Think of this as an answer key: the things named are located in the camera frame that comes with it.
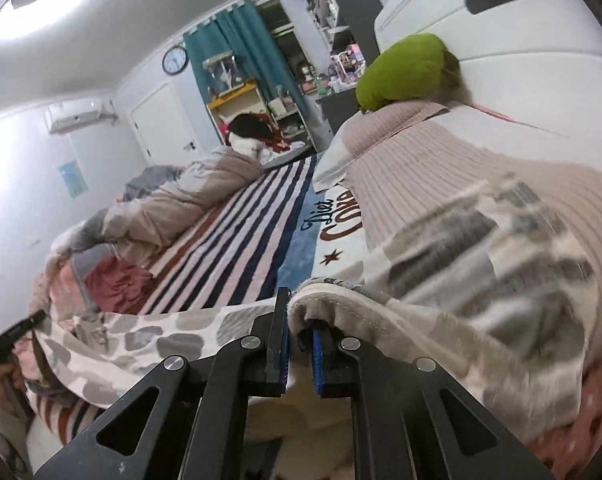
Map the white padded headboard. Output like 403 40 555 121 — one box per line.
375 0 602 170

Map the black white plush toy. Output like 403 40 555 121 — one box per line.
227 113 289 159

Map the dark red crumpled garment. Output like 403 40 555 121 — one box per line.
85 256 155 314

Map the white wall air conditioner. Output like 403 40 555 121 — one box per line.
45 99 118 134

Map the beige grey rumpled duvet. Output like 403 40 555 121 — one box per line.
46 146 263 270

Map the blue wall poster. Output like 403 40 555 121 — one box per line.
59 160 88 198

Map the striped diet coke bed blanket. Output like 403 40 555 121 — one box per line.
21 157 366 442

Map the green plush pillow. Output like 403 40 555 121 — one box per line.
355 32 462 112

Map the white door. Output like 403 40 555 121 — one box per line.
130 84 199 166

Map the teal curtain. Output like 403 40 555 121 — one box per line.
184 0 309 114

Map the black tall cabinet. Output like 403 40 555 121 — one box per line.
297 0 386 68

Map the yellow white shelf unit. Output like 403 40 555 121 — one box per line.
207 80 269 136

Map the person's left hand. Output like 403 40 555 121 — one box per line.
0 360 28 420

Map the pink knitted blanket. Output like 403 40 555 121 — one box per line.
344 106 602 363

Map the cream grey patterned pajama pant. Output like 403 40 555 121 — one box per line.
27 171 600 441

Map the round wall clock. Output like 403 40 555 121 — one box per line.
161 46 189 76

